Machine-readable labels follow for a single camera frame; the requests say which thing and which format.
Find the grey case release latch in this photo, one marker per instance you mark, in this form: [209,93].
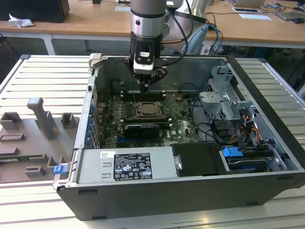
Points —
[95,59]

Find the white paper sheet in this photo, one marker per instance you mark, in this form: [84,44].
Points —
[255,17]

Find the green motherboard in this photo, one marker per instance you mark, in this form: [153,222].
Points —
[181,128]

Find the silver power supply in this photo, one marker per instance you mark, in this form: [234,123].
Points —
[95,167]

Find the green RAM stick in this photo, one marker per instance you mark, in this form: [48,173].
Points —
[14,158]

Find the open silver laptop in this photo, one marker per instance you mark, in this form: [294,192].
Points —
[250,3]

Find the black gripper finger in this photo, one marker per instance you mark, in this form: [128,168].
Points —
[129,63]
[158,75]

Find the closed grey laptop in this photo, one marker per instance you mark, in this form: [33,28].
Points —
[288,15]

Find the white and blue sheet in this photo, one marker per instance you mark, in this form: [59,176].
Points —
[122,8]

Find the silver metal drive cage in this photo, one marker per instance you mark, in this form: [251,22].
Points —
[214,107]

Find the black graphics card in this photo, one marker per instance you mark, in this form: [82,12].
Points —
[141,131]

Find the wooden desk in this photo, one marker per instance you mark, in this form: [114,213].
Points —
[95,19]

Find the white power adapter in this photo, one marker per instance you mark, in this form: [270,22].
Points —
[205,49]

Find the small black box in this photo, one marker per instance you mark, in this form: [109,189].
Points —
[96,2]

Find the blue disk carrier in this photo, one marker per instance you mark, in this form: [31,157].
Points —
[232,152]

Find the grey-brown parts rack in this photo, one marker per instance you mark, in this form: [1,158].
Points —
[23,143]

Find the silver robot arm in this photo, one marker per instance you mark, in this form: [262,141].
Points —
[147,23]

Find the white-framed dark tablet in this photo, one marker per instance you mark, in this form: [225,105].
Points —
[245,10]

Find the black PC case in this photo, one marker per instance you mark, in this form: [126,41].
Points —
[166,200]

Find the black computer mouse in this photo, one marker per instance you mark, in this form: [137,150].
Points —
[297,21]

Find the blue case latch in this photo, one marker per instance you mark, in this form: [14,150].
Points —
[59,169]

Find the black computer box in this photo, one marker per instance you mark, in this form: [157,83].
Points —
[35,9]

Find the crumpled white paper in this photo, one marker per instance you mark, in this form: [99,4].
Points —
[20,22]

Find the black RAM slot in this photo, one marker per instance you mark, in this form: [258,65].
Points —
[143,121]
[155,97]
[143,118]
[155,94]

